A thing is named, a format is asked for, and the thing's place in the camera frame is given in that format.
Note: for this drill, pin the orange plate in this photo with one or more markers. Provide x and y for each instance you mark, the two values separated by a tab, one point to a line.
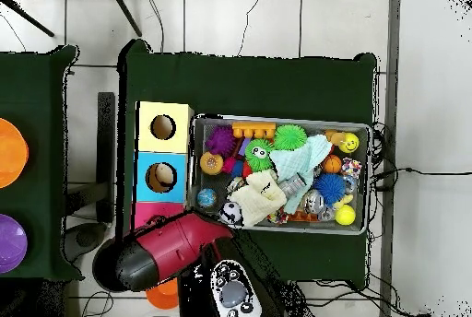
13	153

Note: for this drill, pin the green fuzzy ball with eyes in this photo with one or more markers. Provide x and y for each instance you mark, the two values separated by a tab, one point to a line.
258	156

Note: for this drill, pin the grey plastic toy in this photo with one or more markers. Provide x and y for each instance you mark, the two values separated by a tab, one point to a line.
293	184

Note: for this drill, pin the black and white soccer ball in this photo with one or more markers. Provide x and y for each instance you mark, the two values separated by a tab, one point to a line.
231	213

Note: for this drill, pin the cream muslin cloth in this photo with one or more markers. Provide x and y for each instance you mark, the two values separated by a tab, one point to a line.
258	199

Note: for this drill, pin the mint green muslin cloth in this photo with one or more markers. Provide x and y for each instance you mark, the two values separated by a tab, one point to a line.
298	158

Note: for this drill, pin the silver mesh bin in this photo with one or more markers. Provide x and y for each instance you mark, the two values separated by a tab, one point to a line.
214	180

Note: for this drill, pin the purple plate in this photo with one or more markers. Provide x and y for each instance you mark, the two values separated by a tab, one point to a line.
11	243

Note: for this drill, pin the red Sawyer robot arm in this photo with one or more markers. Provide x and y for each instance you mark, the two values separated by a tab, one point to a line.
173	247

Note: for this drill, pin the blue globe ball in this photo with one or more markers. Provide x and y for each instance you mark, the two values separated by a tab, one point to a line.
207	198

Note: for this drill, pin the wooden box with three holes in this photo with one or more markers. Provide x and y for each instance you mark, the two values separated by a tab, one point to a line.
162	110

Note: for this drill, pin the beige ball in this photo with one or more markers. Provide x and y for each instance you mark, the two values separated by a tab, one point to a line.
162	177

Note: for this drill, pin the purple spiky ball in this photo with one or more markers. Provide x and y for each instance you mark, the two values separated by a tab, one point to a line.
220	140

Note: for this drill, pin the grey plastic base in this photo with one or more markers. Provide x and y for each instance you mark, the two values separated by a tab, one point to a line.
83	237

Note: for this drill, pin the orange cup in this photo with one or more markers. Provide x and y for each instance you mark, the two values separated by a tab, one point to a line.
164	296

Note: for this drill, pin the green puffer ball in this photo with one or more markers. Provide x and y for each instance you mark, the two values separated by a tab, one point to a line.
290	137

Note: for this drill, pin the black metal bar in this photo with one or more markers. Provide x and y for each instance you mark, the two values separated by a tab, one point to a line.
106	147

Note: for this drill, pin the dark green tablecloth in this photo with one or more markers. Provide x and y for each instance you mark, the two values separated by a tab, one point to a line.
37	84
258	84

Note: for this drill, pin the orange building block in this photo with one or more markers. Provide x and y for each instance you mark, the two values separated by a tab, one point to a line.
253	127

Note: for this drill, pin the blue puffer ball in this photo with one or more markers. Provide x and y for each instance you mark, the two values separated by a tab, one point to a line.
329	185

